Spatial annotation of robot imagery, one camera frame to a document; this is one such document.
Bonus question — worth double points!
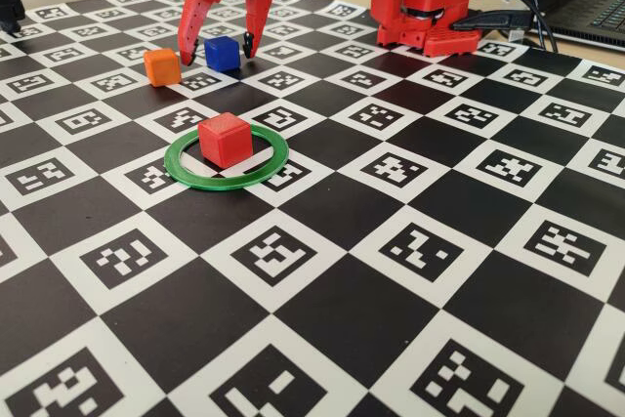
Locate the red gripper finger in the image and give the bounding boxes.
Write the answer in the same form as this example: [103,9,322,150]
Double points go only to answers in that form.
[242,0,277,60]
[176,0,234,66]

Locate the blue cube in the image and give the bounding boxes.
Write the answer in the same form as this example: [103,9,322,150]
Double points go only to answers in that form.
[202,35,242,72]

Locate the orange cube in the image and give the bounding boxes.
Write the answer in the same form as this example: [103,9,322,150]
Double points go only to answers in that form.
[143,47,183,89]

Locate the red cube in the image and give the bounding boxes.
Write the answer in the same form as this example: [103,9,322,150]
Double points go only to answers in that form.
[197,112,254,168]

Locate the black clamp stand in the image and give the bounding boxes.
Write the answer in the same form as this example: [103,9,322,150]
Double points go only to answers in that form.
[0,0,26,40]

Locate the black flat adapter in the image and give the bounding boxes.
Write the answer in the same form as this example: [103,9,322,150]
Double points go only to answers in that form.
[451,10,532,32]

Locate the checkerboard marker mat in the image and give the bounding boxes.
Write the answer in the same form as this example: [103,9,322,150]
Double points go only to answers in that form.
[0,0,625,417]

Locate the green flat ring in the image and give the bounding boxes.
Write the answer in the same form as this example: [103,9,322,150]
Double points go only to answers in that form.
[163,122,290,192]

